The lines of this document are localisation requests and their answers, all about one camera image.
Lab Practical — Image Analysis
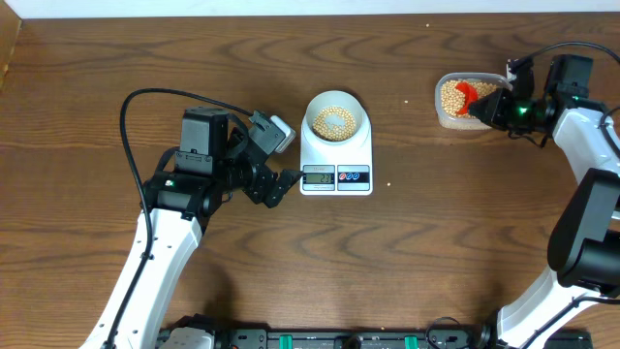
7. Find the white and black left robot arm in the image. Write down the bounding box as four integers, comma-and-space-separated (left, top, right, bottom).
83, 107, 301, 348

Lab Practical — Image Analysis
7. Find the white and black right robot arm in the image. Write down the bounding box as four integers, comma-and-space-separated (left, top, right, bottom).
469, 54, 619, 348

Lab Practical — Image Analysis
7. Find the clear plastic container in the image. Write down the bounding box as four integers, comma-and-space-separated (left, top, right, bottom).
435, 73, 512, 131

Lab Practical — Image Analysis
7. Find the cardboard side panel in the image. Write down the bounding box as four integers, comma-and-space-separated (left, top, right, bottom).
0, 0, 22, 85

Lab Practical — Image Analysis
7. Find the pile of soybeans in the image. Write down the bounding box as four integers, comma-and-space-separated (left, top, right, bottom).
440, 79, 499, 118

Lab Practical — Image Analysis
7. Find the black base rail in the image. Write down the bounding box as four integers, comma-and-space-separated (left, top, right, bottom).
159, 325, 593, 349

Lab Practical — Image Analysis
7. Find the red plastic scoop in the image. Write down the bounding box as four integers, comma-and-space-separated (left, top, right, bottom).
455, 81, 480, 115

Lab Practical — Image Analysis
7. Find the white digital kitchen scale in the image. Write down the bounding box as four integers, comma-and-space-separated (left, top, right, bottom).
299, 111, 374, 196

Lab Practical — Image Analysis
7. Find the white bowl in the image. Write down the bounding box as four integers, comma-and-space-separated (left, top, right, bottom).
302, 90, 368, 143

